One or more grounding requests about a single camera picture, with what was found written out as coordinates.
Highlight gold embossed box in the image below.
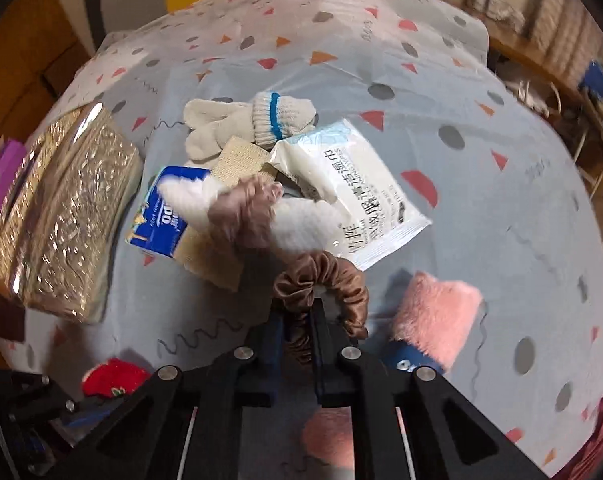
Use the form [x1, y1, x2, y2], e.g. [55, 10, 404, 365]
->
[0, 102, 143, 323]

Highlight black chair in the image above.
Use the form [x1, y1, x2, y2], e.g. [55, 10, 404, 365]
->
[82, 0, 113, 47]

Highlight pink fluffy cloth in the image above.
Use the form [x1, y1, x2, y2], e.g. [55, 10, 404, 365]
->
[390, 271, 483, 373]

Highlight red knitted item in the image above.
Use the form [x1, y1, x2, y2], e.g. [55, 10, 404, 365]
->
[82, 358, 152, 401]

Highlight blue tissue pack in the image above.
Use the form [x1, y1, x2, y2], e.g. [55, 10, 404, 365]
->
[126, 165, 212, 261]

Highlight white wet wipes packet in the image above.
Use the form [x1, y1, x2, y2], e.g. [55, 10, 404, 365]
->
[269, 119, 431, 272]

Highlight beige burlap cloth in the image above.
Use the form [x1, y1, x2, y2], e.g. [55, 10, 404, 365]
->
[174, 136, 277, 291]

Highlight wooden desk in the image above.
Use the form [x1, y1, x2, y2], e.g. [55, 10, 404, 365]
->
[486, 20, 603, 161]

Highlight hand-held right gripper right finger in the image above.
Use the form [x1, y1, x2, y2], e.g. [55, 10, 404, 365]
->
[310, 299, 552, 480]

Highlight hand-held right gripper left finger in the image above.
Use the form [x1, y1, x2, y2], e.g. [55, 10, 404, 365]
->
[26, 310, 285, 480]

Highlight white fluffy cloth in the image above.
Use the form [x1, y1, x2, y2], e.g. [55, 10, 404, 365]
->
[159, 172, 347, 253]

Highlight mauve satin scrunchie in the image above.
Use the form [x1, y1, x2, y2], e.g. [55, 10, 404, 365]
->
[208, 178, 282, 251]

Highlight dark red box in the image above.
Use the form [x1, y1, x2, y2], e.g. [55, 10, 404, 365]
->
[0, 294, 28, 343]

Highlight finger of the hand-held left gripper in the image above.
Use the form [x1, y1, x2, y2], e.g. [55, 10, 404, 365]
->
[0, 367, 82, 480]

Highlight patterned bed sheet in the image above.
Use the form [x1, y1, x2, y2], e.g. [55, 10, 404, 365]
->
[0, 0, 603, 480]

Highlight white knit gloves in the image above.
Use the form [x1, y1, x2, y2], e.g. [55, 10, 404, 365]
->
[184, 91, 316, 162]

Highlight brown satin scrunchie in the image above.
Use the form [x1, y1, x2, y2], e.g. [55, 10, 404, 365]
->
[273, 251, 369, 365]

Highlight small blue pouch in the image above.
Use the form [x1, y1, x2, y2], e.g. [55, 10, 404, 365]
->
[385, 339, 443, 375]

